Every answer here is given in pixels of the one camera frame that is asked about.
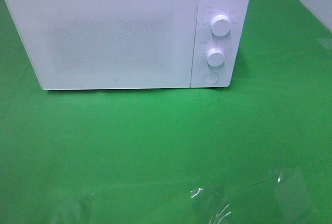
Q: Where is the round white door-release button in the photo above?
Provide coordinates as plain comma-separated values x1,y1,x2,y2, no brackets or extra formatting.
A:
203,72,219,85

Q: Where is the white microwave knob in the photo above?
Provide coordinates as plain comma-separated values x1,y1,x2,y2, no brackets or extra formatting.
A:
206,48,226,67
210,12,231,37

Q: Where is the white microwave door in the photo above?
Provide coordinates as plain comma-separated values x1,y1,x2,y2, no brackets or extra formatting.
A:
6,0,197,90

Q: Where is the green table cloth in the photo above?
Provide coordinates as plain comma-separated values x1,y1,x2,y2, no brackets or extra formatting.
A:
1,0,331,223

